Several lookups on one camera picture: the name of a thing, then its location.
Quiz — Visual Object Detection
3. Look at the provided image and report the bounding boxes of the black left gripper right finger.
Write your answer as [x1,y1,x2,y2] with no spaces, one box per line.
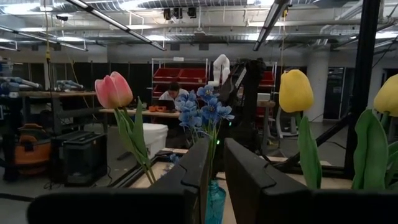
[223,138,398,224]

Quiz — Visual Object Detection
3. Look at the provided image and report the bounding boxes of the black storage case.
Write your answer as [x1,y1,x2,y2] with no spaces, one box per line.
[51,130,109,187]

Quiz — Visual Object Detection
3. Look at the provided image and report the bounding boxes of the wooden table with equipment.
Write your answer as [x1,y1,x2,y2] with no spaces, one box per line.
[0,76,98,102]

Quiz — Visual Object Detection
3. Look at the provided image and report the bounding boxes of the teal glass vase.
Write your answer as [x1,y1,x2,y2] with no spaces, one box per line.
[205,179,227,224]

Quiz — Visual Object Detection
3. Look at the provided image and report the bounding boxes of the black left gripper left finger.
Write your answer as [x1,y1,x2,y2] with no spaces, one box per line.
[26,138,211,224]

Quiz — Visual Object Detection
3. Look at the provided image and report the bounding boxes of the yellow hanging cord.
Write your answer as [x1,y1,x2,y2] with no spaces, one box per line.
[43,0,52,65]

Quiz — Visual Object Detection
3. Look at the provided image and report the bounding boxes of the person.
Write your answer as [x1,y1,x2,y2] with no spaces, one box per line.
[157,82,191,110]

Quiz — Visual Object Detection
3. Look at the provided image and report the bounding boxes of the white bucket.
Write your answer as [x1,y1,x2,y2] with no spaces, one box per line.
[142,123,169,160]

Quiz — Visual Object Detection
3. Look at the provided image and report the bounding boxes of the pink artificial tulip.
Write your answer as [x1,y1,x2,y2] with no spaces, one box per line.
[95,71,157,185]

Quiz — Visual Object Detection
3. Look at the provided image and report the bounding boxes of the wooden desk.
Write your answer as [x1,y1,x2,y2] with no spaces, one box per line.
[99,107,182,119]

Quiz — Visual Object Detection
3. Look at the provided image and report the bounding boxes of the yellow artificial tulip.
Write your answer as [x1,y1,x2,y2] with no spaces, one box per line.
[352,73,398,191]
[279,68,323,190]

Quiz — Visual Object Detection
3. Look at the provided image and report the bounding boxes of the black laptop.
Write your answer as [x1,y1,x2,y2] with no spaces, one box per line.
[157,99,177,112]

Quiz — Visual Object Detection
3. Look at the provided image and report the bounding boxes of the orange shop vacuum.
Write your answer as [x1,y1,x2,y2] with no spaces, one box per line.
[12,123,53,177]

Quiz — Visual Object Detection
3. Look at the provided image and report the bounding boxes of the red bin shelf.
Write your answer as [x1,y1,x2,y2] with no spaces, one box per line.
[151,57,210,98]

